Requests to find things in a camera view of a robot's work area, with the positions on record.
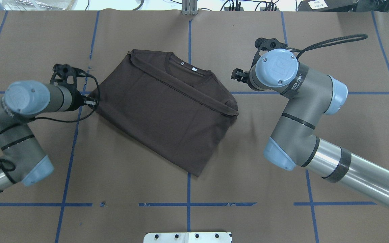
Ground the dark brown t-shirt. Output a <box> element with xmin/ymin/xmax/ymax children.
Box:
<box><xmin>89</xmin><ymin>49</ymin><xmax>239</xmax><ymax>177</ymax></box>

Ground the clear plastic bag sheet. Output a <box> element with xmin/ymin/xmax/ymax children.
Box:
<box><xmin>0</xmin><ymin>0</ymin><xmax>78</xmax><ymax>11</ymax></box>

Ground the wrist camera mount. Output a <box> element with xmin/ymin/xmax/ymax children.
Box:
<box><xmin>49</xmin><ymin>64</ymin><xmax>87</xmax><ymax>90</ymax></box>
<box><xmin>251</xmin><ymin>37</ymin><xmax>301</xmax><ymax>67</ymax></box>

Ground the grey usb hub right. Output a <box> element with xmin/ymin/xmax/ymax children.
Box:
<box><xmin>254</xmin><ymin>0</ymin><xmax>279</xmax><ymax>12</ymax></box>

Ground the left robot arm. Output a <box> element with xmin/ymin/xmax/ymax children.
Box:
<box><xmin>0</xmin><ymin>80</ymin><xmax>98</xmax><ymax>193</ymax></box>

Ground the black box with label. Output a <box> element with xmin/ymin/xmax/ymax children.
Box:
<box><xmin>297</xmin><ymin>0</ymin><xmax>359</xmax><ymax>12</ymax></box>

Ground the aluminium frame post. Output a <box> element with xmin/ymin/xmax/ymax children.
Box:
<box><xmin>182</xmin><ymin>0</ymin><xmax>199</xmax><ymax>16</ymax></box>

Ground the white central pillar base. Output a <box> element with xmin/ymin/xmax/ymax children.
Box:
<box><xmin>143</xmin><ymin>231</ymin><xmax>233</xmax><ymax>243</ymax></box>

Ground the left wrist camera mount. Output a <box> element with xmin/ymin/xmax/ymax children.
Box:
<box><xmin>49</xmin><ymin>64</ymin><xmax>87</xmax><ymax>90</ymax></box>

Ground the grey usb hub left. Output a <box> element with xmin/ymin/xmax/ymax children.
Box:
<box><xmin>220</xmin><ymin>0</ymin><xmax>244</xmax><ymax>12</ymax></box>

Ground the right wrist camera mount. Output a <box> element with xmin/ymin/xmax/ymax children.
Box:
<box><xmin>251</xmin><ymin>37</ymin><xmax>301</xmax><ymax>67</ymax></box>

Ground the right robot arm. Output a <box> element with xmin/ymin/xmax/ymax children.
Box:
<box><xmin>231</xmin><ymin>48</ymin><xmax>389</xmax><ymax>209</ymax></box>

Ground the grey usb hub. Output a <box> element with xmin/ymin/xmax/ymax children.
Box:
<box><xmin>220</xmin><ymin>0</ymin><xmax>244</xmax><ymax>12</ymax></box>
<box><xmin>254</xmin><ymin>0</ymin><xmax>279</xmax><ymax>12</ymax></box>

